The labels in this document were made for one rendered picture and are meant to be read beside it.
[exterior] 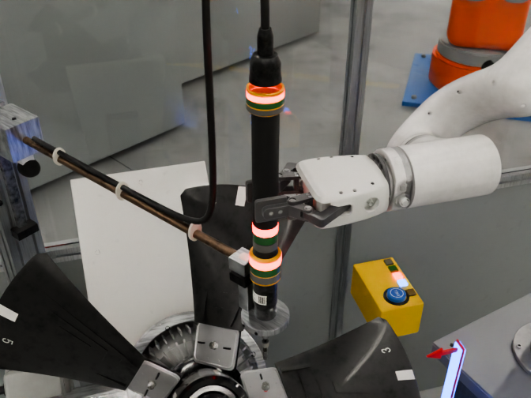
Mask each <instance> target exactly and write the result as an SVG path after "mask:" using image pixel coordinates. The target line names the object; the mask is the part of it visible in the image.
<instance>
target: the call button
mask: <svg viewBox="0 0 531 398"><path fill-rule="evenodd" d="M387 298H388V299H389V300H390V301H391V302H404V301H405V298H406V293H405V291H404V290H402V289H401V287H392V288H390V289H388V291H387Z"/></svg>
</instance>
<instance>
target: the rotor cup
mask: <svg viewBox="0 0 531 398"><path fill-rule="evenodd" d="M172 370H174V371H176V372H178V373H180V374H182V377H181V378H180V380H179V383H178V384H177V385H176V386H175V387H174V389H173V390H172V391H171V393H170V394H169V396H168V398H173V395H174V393H176V395H177V397H176V398H249V396H248V395H247V392H246V391H245V389H244V388H243V387H242V385H241V381H240V379H239V376H240V375H241V374H240V372H239V371H238V370H237V369H236V372H234V371H230V370H223V369H220V368H216V367H213V366H207V365H205V364H201V363H198V362H195V361H194V357H190V358H188V359H185V360H183V361H181V362H180V363H179V364H178V365H176V366H175V367H174V368H173V369H172ZM213 370H218V371H219V372H220V374H215V372H214V371H213Z"/></svg>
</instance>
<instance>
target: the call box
mask: <svg viewBox="0 0 531 398"><path fill-rule="evenodd" d="M389 258H391V260H392V261H393V263H394V264H393V265H396V267H397V269H398V272H400V273H401V274H402V275H403V278H402V279H405V280H406V282H407V283H408V286H404V287H401V289H402V290H404V291H405V290H407V289H411V288H413V287H412V285H411V283H410V282H409V281H408V279H407V278H406V276H405V274H404V273H403V272H402V271H401V269H400V268H399V266H398V265H397V263H396V261H395V260H394V259H393V258H392V257H389ZM389 258H385V259H389ZM385 259H381V260H376V261H369V262H364V263H359V264H355V265H353V270H352V285H351V294H352V297H353V298H354V300H355V301H356V304H357V306H358V307H359V308H360V311H361V313H362V314H363V316H364V318H365V320H366V321H367V322H369V321H371V320H373V319H375V318H377V317H381V318H383V319H386V320H387V321H388V323H389V324H390V326H391V327H392V329H393V330H394V331H395V333H396V335H397V336H403V335H407V334H411V333H415V332H418V331H419V327H420V320H421V316H422V311H423V307H424V303H423V301H422V300H421V298H420V296H419V295H418V294H417V293H416V295H414V296H410V297H409V296H408V294H407V293H406V291H405V293H406V298H405V301H404V302H391V301H390V300H389V299H388V298H387V291H388V289H390V288H392V287H400V285H399V284H398V282H397V281H398V280H396V279H395V278H394V276H393V272H390V270H389V269H388V266H391V265H388V266H386V264H385V263H384V260H385ZM402 279H399V280H402ZM413 289H414V288H413ZM414 291H415V289H414Z"/></svg>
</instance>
